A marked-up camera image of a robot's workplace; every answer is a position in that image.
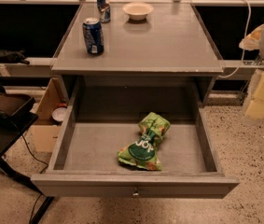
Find green rice chip bag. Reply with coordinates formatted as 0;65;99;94
118;112;171;171

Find grey cabinet counter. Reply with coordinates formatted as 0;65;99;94
50;1;226;108

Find grey open top drawer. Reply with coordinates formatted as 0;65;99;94
30;91;241;200

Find white bowl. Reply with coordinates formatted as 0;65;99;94
122;2;153;21

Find blue soda can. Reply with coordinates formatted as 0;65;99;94
82;17;104;55

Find small white plate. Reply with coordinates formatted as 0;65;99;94
51;107;66;122

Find cardboard box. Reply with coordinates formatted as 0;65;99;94
31;78;64;153

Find black side table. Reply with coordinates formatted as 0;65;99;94
0;60;55;224

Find white cable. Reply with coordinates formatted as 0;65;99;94
217;0;253;79

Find black cable on floor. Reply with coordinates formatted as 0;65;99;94
21;133;49;224

